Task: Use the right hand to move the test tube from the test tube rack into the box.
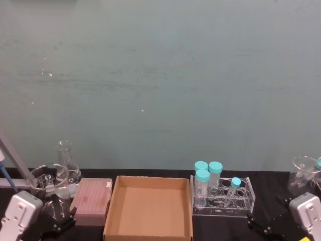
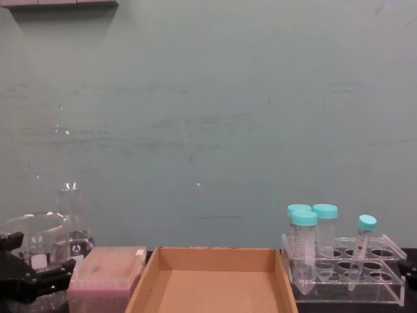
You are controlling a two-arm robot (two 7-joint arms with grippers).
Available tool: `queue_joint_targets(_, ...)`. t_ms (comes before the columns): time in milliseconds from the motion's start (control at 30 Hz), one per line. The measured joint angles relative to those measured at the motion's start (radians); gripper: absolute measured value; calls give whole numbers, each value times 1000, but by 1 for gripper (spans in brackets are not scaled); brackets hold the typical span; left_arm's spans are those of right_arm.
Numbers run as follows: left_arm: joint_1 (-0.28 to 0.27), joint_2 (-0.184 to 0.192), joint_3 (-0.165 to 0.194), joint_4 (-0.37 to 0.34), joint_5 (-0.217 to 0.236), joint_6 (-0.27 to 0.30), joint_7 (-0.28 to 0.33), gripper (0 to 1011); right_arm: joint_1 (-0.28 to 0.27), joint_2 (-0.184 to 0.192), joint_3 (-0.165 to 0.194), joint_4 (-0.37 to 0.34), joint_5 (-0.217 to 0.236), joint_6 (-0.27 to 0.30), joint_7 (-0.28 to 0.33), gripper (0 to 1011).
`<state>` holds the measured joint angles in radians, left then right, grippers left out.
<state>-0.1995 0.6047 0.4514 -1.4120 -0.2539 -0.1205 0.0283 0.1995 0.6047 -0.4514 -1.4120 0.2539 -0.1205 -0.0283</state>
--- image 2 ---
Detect grey wall shelf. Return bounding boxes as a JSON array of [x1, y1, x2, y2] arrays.
[[0, 0, 120, 12]]

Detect small teal-capped centrifuge tube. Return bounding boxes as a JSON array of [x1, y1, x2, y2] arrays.
[[347, 214, 378, 291]]

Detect clear glass conical flask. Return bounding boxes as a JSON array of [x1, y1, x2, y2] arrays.
[[48, 182, 96, 265]]

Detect large teal-capped centrifuge tube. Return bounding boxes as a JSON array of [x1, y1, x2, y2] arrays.
[[311, 203, 339, 284], [291, 210, 318, 297], [287, 203, 312, 235]]

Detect pink pipette tip box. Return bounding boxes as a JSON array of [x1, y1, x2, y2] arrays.
[[67, 246, 147, 313]]

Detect clear glass beaker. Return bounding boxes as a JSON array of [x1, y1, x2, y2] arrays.
[[0, 211, 71, 310]]

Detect clear acrylic tube rack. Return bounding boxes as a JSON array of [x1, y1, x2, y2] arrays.
[[280, 233, 408, 305]]

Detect shallow brown cardboard tray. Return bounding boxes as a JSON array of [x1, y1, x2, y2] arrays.
[[124, 246, 299, 313]]

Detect black table cloth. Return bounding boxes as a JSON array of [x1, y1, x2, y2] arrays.
[[0, 244, 417, 313]]

